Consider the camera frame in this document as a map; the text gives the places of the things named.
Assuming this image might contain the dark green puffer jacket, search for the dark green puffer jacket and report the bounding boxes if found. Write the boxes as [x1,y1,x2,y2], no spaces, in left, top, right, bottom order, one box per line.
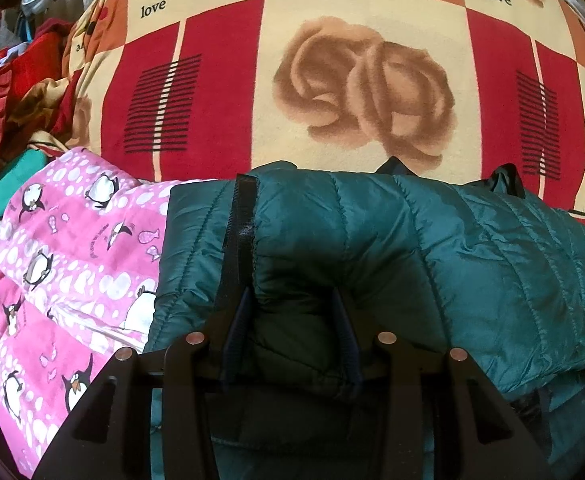
[142,156,585,480]

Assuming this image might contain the pink penguin print blanket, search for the pink penguin print blanket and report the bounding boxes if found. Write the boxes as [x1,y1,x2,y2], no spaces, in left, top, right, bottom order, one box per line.
[0,147,223,466]

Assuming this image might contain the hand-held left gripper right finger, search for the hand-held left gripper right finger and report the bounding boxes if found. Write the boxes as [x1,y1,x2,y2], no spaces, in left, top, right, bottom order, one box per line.
[333,290,556,480]

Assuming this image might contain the red cloth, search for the red cloth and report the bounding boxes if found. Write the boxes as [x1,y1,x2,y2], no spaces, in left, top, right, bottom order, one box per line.
[0,19,76,92]

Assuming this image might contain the yellow brown floral cloth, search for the yellow brown floral cloth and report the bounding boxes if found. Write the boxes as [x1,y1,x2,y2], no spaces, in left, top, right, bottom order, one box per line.
[10,71,86,153]

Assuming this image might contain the bright green cloth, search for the bright green cloth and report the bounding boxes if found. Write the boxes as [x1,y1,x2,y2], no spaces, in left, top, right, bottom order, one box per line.
[0,150,49,236]

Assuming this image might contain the rose print checkered blanket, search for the rose print checkered blanket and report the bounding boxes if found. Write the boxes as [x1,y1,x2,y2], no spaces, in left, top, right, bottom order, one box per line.
[62,0,585,231]

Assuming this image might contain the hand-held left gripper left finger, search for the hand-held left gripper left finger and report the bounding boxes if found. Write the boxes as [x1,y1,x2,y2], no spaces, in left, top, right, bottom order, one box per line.
[32,287,253,480]

